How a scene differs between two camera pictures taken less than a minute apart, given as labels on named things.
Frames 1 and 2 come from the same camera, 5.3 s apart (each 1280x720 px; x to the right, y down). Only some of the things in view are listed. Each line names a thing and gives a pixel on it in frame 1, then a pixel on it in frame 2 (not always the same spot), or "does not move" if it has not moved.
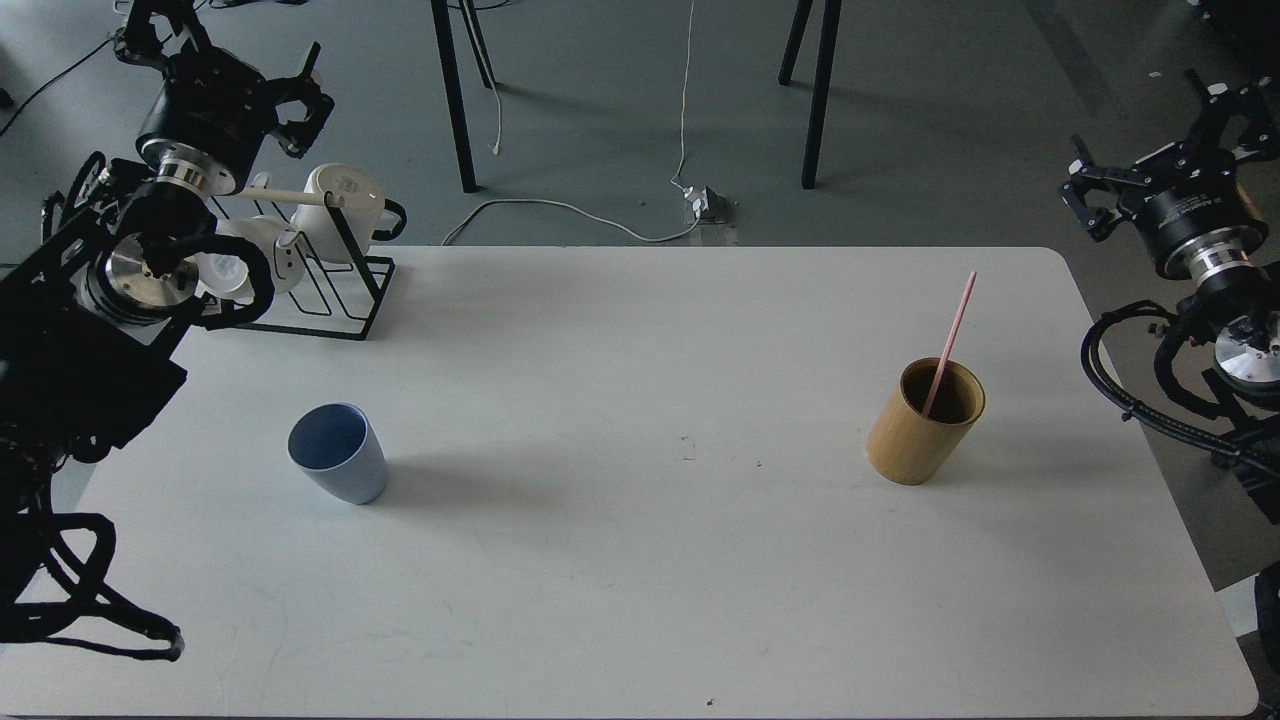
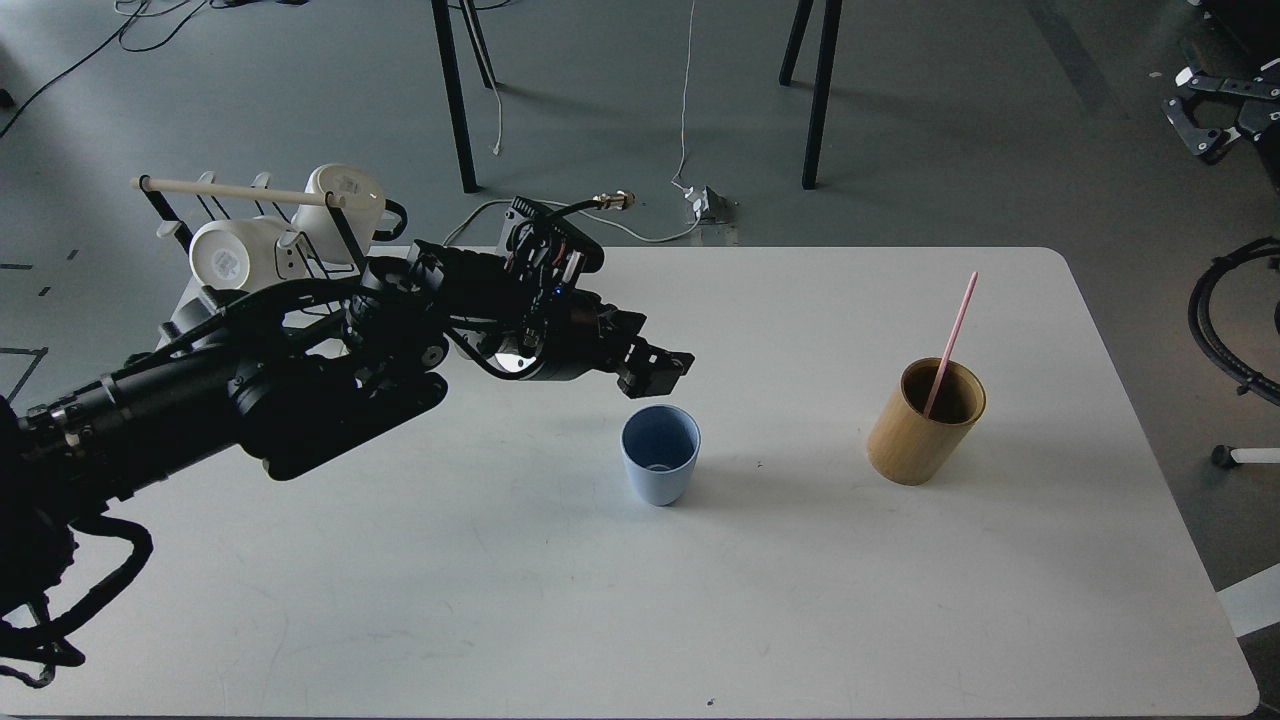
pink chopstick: x=952 y=341 does not move
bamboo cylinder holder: x=910 y=448 does not move
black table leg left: x=442 y=17 does not move
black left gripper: x=214 y=109 -> x=548 y=327
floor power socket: x=710 y=207 does not move
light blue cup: x=336 y=444 -> x=660 y=445
